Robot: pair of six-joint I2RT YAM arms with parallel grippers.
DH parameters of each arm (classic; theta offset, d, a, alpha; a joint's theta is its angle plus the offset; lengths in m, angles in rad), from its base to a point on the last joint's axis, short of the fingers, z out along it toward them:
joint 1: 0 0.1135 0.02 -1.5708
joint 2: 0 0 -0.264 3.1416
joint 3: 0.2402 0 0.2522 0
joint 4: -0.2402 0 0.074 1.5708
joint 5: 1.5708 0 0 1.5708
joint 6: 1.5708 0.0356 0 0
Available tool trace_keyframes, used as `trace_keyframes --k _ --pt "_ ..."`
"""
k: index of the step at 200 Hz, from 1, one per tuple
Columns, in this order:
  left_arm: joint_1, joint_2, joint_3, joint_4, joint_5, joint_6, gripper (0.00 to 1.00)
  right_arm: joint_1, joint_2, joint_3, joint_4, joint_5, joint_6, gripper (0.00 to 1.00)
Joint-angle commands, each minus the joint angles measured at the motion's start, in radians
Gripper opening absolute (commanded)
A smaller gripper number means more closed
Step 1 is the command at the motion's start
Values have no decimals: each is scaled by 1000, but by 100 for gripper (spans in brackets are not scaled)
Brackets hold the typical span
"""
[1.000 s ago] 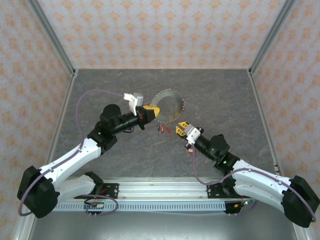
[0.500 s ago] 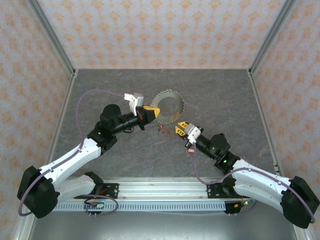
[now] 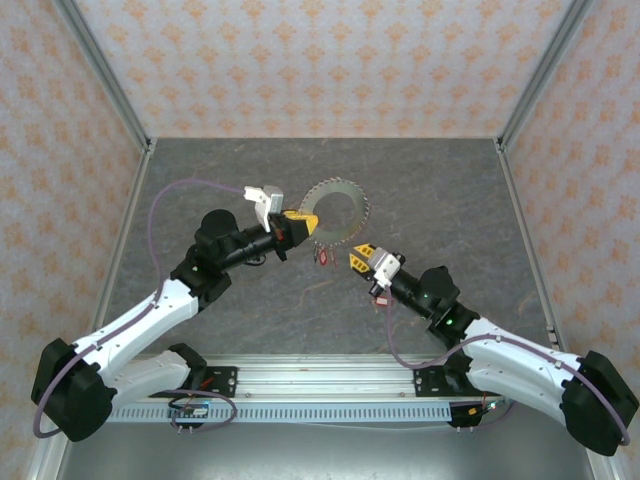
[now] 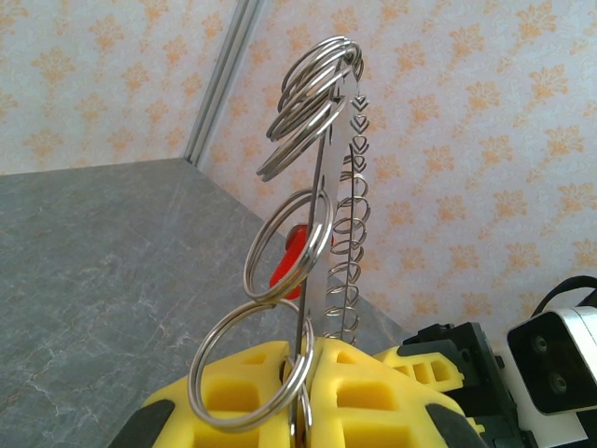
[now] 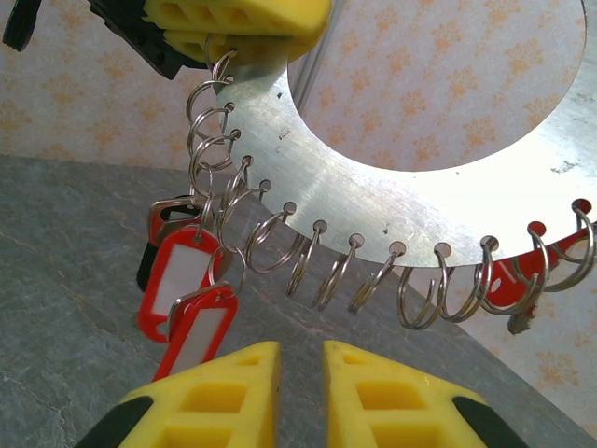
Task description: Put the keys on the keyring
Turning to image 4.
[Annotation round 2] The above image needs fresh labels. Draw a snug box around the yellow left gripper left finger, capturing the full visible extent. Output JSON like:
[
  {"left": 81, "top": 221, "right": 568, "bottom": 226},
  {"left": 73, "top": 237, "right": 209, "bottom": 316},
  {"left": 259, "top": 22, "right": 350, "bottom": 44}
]
[{"left": 106, "top": 339, "right": 299, "bottom": 448}]

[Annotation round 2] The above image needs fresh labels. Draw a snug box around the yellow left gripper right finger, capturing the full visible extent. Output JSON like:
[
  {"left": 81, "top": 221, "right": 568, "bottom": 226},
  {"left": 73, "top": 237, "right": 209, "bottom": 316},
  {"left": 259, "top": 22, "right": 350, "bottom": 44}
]
[{"left": 302, "top": 338, "right": 486, "bottom": 448}]

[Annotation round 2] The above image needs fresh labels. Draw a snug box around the red key tag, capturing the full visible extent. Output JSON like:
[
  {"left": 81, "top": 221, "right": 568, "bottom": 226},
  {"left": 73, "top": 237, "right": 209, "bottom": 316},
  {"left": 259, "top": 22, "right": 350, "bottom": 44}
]
[{"left": 269, "top": 223, "right": 335, "bottom": 301}]

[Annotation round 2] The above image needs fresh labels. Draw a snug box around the metal keyring bunch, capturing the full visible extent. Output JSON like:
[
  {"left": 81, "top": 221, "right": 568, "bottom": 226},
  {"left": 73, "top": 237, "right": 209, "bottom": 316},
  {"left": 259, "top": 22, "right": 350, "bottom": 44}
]
[{"left": 187, "top": 35, "right": 370, "bottom": 448}]

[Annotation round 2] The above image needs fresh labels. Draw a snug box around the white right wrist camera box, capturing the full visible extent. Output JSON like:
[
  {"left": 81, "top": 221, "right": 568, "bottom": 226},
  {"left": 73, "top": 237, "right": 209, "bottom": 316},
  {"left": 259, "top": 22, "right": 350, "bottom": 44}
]
[{"left": 493, "top": 304, "right": 597, "bottom": 448}]

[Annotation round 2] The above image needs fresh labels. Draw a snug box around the aluminium frame post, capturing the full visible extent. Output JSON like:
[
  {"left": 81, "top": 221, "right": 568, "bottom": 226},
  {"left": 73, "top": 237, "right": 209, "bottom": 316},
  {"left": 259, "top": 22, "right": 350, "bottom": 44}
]
[{"left": 183, "top": 0, "right": 268, "bottom": 165}]

